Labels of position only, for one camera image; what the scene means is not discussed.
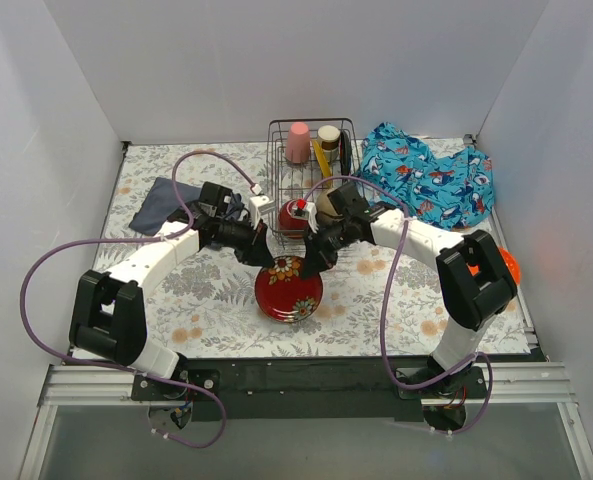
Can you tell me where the beige ceramic bowl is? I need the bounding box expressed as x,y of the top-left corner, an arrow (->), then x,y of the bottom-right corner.
315,189 -> 342,226

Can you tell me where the red bowl cream inside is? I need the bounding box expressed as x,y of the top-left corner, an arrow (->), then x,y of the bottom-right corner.
278,199 -> 308,239

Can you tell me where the red floral plate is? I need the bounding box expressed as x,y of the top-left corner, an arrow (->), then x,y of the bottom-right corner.
254,255 -> 323,323

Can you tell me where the yellow patterned plate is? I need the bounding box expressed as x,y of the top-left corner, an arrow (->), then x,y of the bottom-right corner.
311,139 -> 332,179

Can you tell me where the black wire dish rack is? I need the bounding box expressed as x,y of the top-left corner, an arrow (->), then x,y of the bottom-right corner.
265,117 -> 361,255

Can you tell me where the pink plastic cup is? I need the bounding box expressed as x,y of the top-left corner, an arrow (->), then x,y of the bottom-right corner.
285,122 -> 310,165

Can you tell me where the black bowl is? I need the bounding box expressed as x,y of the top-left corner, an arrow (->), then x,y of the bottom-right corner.
339,130 -> 352,176

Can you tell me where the steel cup brown band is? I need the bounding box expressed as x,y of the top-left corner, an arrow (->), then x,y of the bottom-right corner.
317,125 -> 341,162

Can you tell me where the orange plastic plate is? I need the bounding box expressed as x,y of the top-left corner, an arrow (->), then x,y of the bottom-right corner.
468,245 -> 522,287

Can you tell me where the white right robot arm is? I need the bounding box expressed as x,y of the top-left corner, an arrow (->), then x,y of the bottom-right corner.
296,178 -> 518,398

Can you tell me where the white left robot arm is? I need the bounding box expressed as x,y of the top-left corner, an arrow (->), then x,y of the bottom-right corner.
69,182 -> 274,400

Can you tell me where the dark blue folded towel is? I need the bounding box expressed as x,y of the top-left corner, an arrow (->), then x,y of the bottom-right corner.
129,177 -> 180,237

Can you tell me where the floral patterned table mat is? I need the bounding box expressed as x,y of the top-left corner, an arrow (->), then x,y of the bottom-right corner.
70,137 -> 532,360

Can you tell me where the blue fish print cloth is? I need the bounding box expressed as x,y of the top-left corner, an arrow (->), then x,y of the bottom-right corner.
356,122 -> 495,230

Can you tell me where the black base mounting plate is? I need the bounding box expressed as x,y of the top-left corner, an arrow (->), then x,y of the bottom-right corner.
130,355 -> 487,421

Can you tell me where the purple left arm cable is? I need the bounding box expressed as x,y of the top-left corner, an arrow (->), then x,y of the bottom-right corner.
19,151 -> 262,448

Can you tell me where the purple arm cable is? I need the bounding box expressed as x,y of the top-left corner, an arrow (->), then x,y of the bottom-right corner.
305,174 -> 493,437
19,151 -> 262,448

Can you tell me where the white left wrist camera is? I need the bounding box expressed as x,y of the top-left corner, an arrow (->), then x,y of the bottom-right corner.
247,183 -> 275,228

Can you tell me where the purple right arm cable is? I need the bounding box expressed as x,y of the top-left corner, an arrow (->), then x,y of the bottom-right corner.
305,174 -> 493,437

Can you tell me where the aluminium frame rail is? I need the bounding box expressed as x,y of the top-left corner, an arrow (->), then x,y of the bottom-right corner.
19,362 -> 593,479

